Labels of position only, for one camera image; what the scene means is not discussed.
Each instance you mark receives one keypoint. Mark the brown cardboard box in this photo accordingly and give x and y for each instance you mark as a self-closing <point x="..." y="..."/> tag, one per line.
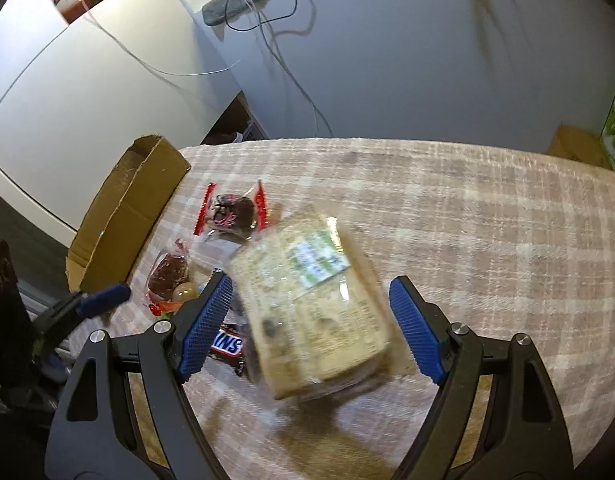
<point x="123" y="213"/>

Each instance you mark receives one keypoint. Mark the red-edged dark plum packet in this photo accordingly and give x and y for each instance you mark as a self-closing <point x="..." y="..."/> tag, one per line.
<point x="236" y="214"/>

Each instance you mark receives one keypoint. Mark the Snickers bar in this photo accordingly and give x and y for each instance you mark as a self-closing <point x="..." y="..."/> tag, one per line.
<point x="227" y="347"/>

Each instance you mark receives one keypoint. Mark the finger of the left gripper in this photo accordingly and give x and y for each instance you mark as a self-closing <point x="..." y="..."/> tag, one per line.
<point x="57" y="322"/>

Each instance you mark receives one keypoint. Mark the orange red snack wrapper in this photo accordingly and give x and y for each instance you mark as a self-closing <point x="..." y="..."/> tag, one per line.
<point x="164" y="308"/>

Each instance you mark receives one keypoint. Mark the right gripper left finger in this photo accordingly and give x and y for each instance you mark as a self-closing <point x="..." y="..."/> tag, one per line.
<point x="95" y="432"/>

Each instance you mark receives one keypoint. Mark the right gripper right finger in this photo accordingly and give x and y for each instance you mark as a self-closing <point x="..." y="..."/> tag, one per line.
<point x="523" y="436"/>

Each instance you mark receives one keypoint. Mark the brown cake clear packet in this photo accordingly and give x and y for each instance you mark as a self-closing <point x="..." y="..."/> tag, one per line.
<point x="170" y="269"/>

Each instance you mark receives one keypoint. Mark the bread slice package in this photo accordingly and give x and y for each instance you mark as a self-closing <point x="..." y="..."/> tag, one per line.
<point x="317" y="316"/>

